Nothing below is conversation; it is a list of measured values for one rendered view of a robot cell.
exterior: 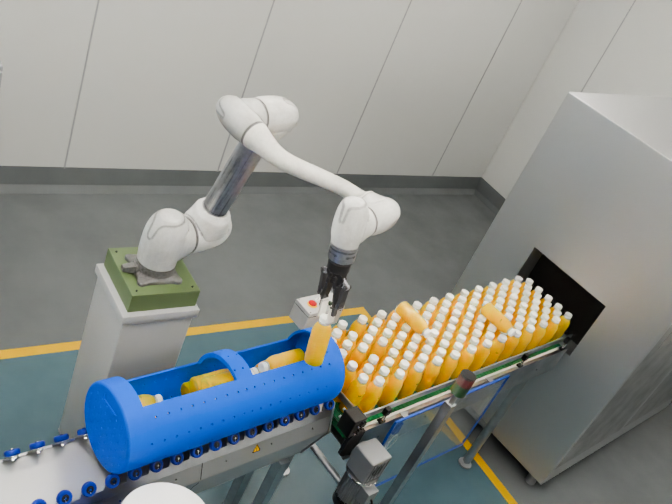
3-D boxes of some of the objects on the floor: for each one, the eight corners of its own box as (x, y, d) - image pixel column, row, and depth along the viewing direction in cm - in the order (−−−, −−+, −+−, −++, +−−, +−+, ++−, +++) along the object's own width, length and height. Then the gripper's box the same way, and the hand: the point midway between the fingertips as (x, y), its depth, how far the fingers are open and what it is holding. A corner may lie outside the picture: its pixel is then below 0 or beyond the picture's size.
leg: (212, 520, 340) (254, 429, 308) (223, 515, 344) (265, 426, 312) (219, 530, 337) (262, 440, 305) (229, 526, 341) (273, 436, 309)
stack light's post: (342, 560, 349) (444, 400, 292) (348, 556, 352) (450, 398, 295) (347, 567, 347) (451, 408, 290) (353, 563, 350) (457, 405, 293)
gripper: (315, 248, 240) (301, 308, 251) (348, 274, 230) (331, 336, 241) (333, 244, 245) (318, 303, 256) (366, 270, 235) (349, 331, 246)
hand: (327, 311), depth 247 cm, fingers closed on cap, 4 cm apart
